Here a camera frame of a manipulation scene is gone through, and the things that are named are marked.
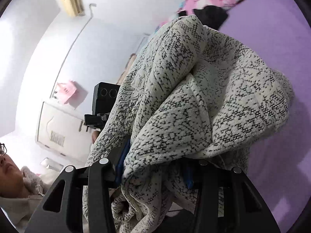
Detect purple fleece blanket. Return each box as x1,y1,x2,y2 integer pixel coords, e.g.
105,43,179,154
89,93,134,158
219,0,311,224

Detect person's cream fleece top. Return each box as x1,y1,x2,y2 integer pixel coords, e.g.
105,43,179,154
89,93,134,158
0,166,64,233

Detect person's head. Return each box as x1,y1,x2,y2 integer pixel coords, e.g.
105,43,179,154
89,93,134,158
0,142,23,197

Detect white wall cable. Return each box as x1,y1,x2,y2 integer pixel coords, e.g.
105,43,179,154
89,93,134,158
50,3,98,97

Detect black clothes pile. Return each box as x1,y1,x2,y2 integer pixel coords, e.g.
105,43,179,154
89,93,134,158
193,5,229,28

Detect white grey patterned fleece jacket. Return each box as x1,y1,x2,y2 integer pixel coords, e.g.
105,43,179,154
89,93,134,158
83,15,295,233

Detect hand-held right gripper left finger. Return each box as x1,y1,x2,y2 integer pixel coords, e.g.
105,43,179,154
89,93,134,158
24,139,132,233

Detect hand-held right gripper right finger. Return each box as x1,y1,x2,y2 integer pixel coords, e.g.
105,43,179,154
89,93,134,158
183,160,281,233

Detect white door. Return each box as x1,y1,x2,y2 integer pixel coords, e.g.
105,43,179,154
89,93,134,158
35,101,94,163

